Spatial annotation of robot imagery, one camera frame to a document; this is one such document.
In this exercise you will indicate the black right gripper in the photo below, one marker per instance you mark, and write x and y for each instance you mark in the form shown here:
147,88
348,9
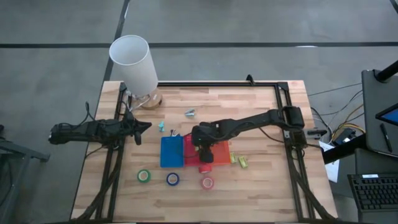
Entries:
205,137

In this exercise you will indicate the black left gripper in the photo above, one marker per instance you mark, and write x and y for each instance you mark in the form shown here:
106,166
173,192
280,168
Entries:
129,126

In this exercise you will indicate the red tape roll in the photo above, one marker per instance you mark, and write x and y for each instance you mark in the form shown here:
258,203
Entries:
205,170

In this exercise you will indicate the pink tape roll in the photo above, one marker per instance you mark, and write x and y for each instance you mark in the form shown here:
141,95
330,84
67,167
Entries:
202,183

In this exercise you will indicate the green tape roll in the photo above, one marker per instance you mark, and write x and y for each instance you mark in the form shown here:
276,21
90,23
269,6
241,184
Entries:
139,176

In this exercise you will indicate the blue tape roll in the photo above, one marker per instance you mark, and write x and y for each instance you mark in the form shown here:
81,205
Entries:
168,179

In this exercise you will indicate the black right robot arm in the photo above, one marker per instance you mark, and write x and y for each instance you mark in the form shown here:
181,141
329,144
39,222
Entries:
258,119

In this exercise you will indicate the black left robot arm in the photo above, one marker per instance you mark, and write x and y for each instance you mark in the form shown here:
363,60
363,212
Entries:
77,132

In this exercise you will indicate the black stapler remover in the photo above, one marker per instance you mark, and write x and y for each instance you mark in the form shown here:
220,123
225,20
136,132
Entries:
173,133

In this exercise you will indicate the teal and chrome stapler remover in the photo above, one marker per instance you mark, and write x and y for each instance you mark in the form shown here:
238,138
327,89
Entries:
190,112

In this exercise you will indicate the orange plastic basket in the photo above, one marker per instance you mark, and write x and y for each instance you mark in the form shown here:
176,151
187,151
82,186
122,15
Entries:
221,153

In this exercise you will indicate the red plastic basket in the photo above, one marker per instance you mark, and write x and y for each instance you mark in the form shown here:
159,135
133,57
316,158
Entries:
190,154

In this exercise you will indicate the blue plastic basket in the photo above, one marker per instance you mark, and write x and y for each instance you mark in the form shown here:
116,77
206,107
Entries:
172,152

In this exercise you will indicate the white shade lamp wooden base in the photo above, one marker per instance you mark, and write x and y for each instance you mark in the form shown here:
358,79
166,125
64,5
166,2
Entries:
136,68

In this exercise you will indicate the black clamp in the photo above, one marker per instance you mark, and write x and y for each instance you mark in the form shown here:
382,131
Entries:
250,79

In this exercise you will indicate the small black connector box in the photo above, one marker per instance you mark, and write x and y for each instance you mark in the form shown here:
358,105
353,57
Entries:
317,132

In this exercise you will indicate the grey metal stand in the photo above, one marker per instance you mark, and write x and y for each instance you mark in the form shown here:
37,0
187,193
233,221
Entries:
18,152

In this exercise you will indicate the white paper sheet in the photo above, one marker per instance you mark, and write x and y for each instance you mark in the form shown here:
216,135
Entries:
332,169

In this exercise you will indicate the black beam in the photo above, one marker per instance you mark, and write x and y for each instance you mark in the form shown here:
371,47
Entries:
342,151

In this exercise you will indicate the black electronics box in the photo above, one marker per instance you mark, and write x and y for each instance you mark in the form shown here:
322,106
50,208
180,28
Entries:
345,137

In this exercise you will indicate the dark grey cart top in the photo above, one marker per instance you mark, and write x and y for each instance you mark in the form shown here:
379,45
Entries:
370,124

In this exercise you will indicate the black keyboard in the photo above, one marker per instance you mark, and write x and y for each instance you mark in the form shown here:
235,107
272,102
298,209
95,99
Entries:
376,193

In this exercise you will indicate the black pen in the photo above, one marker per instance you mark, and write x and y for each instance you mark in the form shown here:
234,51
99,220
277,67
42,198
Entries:
386,137

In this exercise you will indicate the tablet with blue screen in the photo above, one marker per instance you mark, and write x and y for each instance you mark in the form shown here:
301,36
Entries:
390,116

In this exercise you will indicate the black pole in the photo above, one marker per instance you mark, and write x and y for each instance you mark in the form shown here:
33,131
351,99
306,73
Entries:
387,73

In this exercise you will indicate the black aluminium table frame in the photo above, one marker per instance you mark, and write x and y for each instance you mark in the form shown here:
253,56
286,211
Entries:
217,84

